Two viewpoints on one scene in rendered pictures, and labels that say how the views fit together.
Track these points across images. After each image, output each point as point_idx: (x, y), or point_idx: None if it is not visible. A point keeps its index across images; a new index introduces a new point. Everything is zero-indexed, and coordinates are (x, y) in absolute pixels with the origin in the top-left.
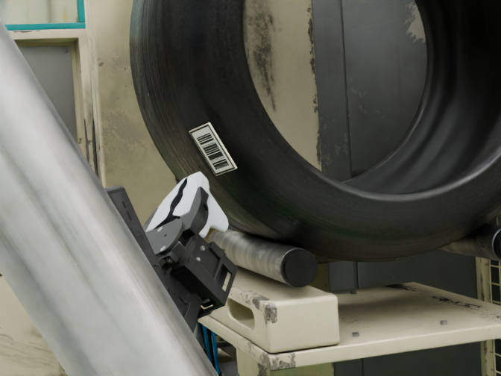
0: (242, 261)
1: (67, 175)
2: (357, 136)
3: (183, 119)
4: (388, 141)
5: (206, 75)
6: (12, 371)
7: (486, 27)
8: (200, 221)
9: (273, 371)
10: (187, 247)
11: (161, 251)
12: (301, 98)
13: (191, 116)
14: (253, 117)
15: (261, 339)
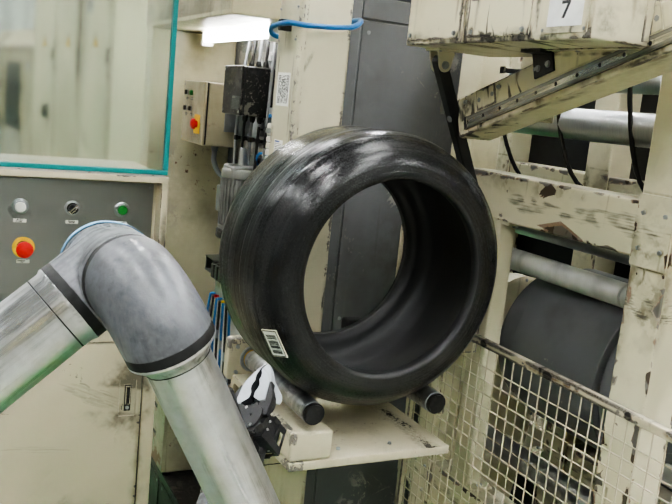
0: None
1: (245, 453)
2: (343, 268)
3: (258, 321)
4: (362, 272)
5: (278, 302)
6: (86, 408)
7: (442, 245)
8: (271, 408)
9: None
10: (263, 423)
11: (249, 425)
12: (317, 266)
13: (264, 321)
14: (302, 328)
15: (284, 451)
